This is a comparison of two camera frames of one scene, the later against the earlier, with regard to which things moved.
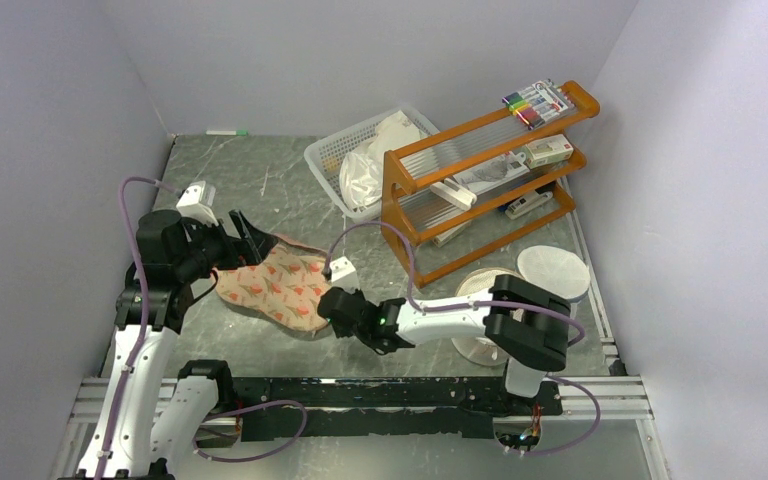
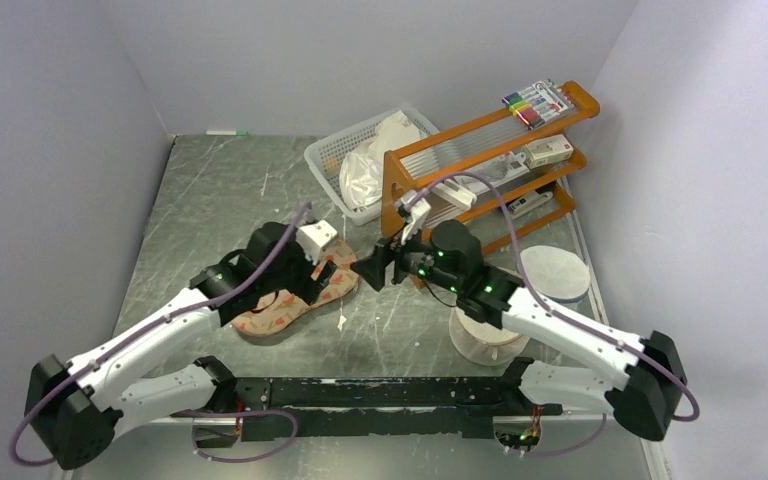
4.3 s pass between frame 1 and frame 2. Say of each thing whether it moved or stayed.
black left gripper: moved
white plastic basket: stayed
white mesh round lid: stayed
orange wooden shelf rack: stayed
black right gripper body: moved
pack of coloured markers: stayed
